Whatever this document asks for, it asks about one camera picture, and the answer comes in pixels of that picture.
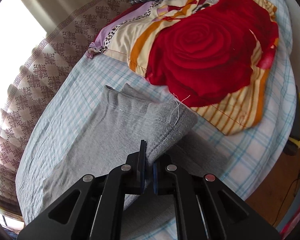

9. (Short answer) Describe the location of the plaid bed sheet mattress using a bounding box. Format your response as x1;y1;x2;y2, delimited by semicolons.
15;0;296;223

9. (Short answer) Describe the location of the patterned beige curtain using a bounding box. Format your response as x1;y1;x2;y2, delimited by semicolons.
0;0;129;216

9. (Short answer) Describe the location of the pink red cloth pile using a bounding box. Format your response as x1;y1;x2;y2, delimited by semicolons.
281;211;300;239

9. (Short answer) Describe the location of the red floral quilt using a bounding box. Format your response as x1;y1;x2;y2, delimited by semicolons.
86;0;279;135

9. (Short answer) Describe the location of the black power cable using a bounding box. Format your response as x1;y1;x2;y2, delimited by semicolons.
272;159;300;227

